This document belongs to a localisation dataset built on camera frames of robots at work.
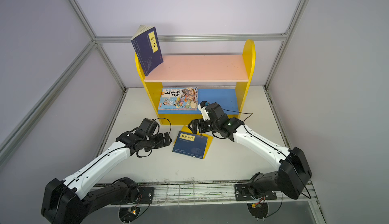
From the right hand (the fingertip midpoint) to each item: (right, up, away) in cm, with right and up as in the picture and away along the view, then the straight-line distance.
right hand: (196, 122), depth 78 cm
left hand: (-17, -9, +4) cm, 20 cm away
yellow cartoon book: (-8, -7, +19) cm, 22 cm away
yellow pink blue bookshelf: (+15, +23, +18) cm, 33 cm away
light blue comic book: (-8, +13, +15) cm, 21 cm away
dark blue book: (-4, -15, +11) cm, 19 cm away
